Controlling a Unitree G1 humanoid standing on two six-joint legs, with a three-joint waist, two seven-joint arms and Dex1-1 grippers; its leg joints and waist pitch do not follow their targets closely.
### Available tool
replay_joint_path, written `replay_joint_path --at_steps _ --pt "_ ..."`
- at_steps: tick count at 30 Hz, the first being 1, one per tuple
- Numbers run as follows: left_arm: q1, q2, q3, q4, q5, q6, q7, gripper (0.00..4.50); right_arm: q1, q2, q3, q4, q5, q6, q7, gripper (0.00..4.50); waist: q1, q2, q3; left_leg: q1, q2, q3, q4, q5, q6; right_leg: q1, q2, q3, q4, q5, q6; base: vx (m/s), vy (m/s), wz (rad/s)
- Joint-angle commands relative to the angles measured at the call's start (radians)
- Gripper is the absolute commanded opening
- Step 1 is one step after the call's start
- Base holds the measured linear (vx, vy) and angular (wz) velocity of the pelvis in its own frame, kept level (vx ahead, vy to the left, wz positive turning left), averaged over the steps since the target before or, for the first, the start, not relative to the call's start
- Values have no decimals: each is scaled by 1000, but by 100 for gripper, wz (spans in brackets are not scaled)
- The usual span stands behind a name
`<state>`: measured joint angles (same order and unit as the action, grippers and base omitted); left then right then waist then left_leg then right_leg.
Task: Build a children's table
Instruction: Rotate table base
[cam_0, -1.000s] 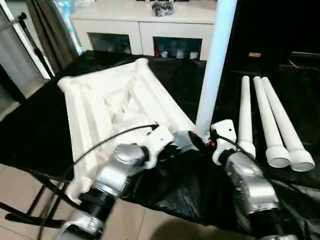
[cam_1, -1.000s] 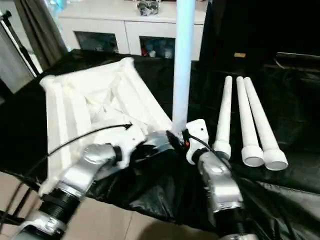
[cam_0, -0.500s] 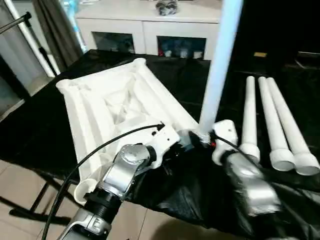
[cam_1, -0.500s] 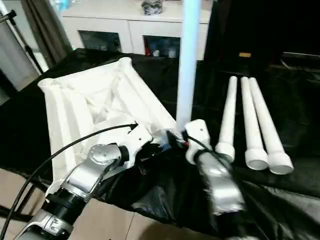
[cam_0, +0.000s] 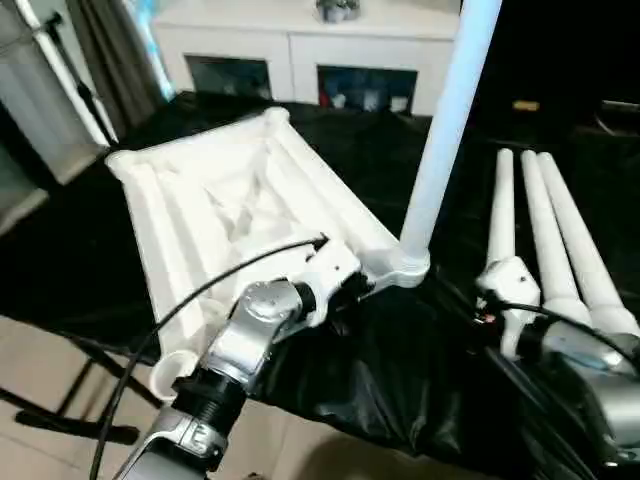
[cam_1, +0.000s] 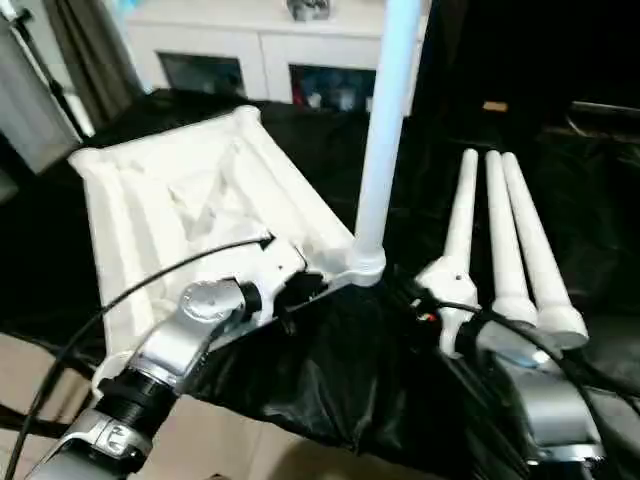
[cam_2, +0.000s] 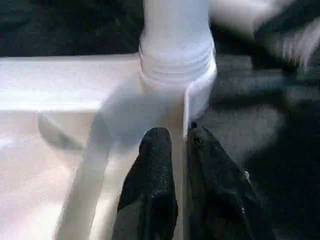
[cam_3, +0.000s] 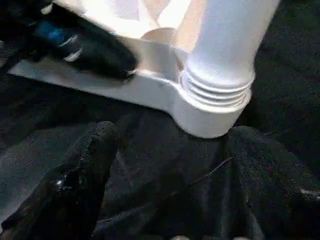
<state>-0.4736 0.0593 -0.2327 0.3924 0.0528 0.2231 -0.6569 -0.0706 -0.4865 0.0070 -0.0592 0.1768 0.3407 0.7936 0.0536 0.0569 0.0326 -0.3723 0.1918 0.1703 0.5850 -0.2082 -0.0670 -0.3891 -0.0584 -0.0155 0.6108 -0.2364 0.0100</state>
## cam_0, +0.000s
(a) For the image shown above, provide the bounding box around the white plastic table leg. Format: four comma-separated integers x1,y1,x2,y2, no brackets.
536,152,640,337
487,148,517,274
519,149,592,327
402,0,504,267

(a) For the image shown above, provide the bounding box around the white plastic table top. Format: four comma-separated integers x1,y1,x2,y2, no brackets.
103,106,432,402

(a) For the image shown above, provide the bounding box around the black mat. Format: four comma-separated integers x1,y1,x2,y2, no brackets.
0,89,640,480

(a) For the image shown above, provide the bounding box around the long black bar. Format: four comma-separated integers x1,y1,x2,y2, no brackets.
599,98,640,113

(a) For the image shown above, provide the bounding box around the white cabinet with glass doors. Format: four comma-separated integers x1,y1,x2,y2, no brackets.
152,0,462,117

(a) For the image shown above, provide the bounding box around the grey speckled ornament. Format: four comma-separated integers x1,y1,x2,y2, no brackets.
315,0,363,24

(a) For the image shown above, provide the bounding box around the grey curtain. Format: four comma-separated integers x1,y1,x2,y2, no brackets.
67,0,167,132

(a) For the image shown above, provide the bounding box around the black and white stand pole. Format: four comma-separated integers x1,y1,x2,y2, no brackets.
14,0,120,147

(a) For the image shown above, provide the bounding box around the black folding table frame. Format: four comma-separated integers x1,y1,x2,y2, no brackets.
0,333,167,445

